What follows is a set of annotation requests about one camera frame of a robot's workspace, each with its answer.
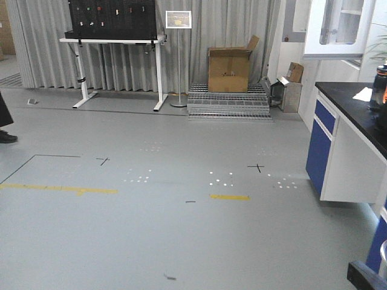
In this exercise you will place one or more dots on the black gripper finger view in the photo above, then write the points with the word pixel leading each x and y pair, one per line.
pixel 363 277

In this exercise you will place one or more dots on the clear glass beaker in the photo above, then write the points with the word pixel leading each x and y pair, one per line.
pixel 383 263

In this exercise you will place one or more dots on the white cabinet glass door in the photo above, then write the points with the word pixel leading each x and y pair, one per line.
pixel 337 29

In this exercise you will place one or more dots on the blue white lab counter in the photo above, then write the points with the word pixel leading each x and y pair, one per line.
pixel 346 159

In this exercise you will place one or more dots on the white paper sheet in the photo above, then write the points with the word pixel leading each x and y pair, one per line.
pixel 364 95

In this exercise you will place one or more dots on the dark water bottle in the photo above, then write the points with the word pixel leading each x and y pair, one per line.
pixel 378 89

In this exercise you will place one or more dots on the open metal box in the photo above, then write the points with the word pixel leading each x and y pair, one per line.
pixel 285 95

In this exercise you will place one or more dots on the small cardboard box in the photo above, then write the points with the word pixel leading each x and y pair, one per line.
pixel 295 72

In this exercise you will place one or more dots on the stacked metal grates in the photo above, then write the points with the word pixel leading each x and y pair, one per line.
pixel 228 106

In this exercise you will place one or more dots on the large cardboard box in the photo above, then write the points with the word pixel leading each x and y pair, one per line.
pixel 229 68

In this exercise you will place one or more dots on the white standing desk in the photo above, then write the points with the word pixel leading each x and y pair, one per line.
pixel 86 96

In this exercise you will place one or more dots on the sign stand with picture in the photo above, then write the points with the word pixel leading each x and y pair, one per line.
pixel 179 20

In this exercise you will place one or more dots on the grey curtain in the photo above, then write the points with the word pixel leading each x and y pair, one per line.
pixel 44 62

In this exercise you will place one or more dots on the black pegboard panel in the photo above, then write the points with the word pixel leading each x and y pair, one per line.
pixel 121 20

